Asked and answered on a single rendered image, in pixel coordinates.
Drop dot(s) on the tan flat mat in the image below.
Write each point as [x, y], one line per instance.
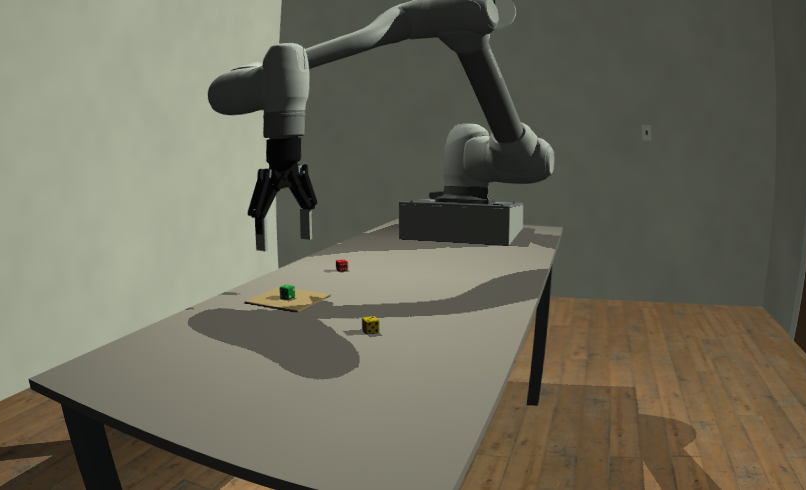
[302, 300]

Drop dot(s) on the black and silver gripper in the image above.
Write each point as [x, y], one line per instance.
[278, 153]

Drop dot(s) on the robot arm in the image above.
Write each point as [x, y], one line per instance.
[281, 83]

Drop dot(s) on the yellow die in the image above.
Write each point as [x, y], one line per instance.
[370, 325]

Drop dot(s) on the green die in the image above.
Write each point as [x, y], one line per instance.
[287, 292]

